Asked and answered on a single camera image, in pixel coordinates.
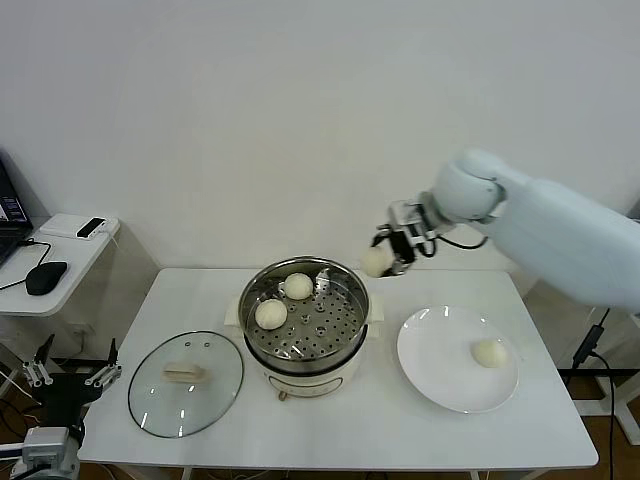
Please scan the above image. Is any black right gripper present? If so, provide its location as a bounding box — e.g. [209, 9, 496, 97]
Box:
[371, 202, 439, 278]

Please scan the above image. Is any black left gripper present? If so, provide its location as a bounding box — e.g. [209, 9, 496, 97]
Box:
[22, 333, 124, 427]

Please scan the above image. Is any white steamed baozi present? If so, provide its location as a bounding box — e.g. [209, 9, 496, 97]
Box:
[254, 299, 289, 332]
[360, 247, 396, 279]
[283, 272, 315, 302]
[471, 338, 509, 370]

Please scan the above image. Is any round glass pot lid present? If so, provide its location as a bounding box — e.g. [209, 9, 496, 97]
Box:
[127, 328, 246, 440]

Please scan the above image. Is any perforated steel steamer basket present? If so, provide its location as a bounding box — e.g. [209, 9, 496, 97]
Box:
[238, 255, 372, 369]

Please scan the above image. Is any white side desk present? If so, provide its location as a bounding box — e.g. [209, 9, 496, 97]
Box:
[0, 212, 161, 436]

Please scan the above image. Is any black computer mouse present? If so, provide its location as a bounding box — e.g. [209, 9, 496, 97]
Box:
[25, 260, 70, 296]

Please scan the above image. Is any round white plate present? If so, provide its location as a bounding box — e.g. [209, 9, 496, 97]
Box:
[397, 305, 521, 415]

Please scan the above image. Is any flat white box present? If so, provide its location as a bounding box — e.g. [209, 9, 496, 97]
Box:
[38, 213, 121, 240]

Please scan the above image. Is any black and white phone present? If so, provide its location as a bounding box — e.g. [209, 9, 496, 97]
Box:
[75, 216, 109, 239]

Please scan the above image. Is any open black laptop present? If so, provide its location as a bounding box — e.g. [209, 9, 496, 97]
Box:
[0, 149, 35, 269]

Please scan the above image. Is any small white side table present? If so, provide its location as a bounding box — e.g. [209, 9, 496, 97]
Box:
[558, 367, 640, 419]

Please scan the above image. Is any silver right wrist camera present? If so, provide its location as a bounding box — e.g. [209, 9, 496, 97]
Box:
[388, 199, 419, 227]

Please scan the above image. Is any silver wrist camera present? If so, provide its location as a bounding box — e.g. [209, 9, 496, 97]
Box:
[388, 199, 419, 227]
[22, 427, 71, 464]

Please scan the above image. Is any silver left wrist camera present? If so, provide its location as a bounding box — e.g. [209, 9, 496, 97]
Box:
[22, 427, 71, 464]

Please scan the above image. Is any thin black desk cable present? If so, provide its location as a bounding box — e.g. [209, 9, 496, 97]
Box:
[0, 237, 54, 292]

